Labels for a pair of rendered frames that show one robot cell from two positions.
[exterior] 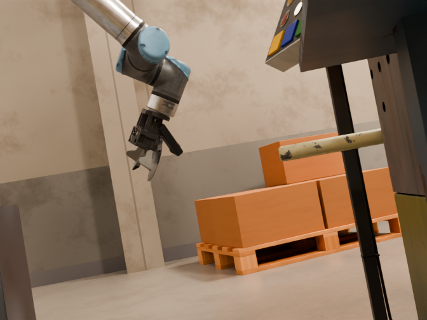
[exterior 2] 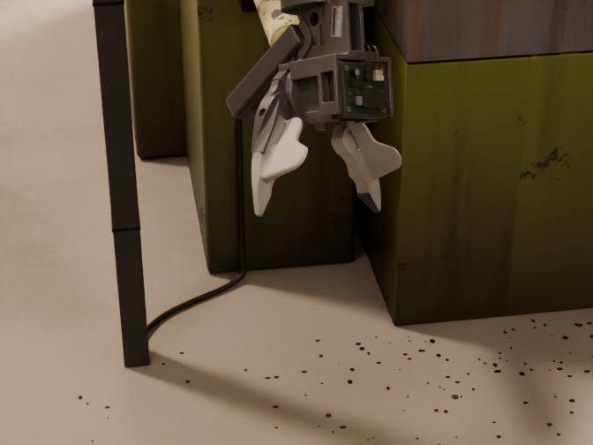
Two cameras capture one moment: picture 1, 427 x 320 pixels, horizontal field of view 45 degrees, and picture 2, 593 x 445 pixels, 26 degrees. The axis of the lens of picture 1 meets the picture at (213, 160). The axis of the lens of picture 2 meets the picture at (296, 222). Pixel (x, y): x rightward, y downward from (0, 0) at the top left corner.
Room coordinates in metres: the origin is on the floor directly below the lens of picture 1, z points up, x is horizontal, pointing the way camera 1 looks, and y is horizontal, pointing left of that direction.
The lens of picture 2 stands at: (1.87, 1.20, 1.23)
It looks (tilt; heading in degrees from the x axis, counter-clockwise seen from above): 31 degrees down; 256
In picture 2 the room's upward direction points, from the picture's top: straight up
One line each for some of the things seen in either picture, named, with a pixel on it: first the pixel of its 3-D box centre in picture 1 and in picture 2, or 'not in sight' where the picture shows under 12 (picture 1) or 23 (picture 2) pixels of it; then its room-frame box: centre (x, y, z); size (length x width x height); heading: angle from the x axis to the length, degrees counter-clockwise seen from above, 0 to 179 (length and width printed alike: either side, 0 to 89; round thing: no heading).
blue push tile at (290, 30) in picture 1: (290, 34); not in sight; (1.67, -0.32, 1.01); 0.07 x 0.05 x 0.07; 20
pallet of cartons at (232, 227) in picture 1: (291, 194); not in sight; (3.83, -0.52, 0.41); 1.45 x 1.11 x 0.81; 99
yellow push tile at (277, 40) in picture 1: (277, 44); not in sight; (1.77, -0.29, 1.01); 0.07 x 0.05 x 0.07; 20
